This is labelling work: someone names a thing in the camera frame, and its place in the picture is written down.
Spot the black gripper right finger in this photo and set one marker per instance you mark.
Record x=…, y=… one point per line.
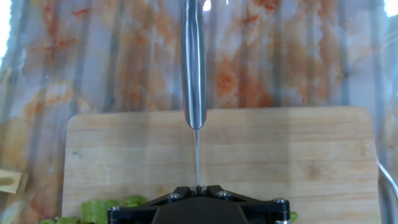
x=267, y=213

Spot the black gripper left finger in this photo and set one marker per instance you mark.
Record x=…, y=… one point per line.
x=133, y=214

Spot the steel cleaver knife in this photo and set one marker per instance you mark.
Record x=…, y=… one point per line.
x=193, y=77

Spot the cut chili end chunk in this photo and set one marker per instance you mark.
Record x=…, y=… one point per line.
x=133, y=200

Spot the cut green chili pepper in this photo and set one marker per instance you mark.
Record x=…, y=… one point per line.
x=293, y=216

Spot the wooden cutting board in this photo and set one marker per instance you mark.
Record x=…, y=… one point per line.
x=280, y=149

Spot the wooden peg rack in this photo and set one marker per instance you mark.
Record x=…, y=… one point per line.
x=12, y=182

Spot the marble pattern plastic mat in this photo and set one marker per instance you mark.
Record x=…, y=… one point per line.
x=77, y=62

